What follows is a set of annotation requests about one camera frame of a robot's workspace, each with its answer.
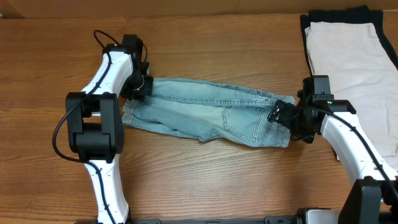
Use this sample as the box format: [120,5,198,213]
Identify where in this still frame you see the black folded garment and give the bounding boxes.
[300,6,397,75]

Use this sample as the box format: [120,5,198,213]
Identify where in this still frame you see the light blue denim shorts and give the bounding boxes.
[122,78,295,147]

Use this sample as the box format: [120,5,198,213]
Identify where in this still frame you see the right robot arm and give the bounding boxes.
[267,75,397,223]

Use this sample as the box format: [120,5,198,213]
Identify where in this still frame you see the pale pink folded shorts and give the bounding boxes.
[305,22,397,169]

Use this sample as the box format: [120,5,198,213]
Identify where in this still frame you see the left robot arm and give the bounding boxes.
[60,34,154,223]

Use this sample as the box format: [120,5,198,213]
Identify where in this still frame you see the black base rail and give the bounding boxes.
[74,215,351,224]

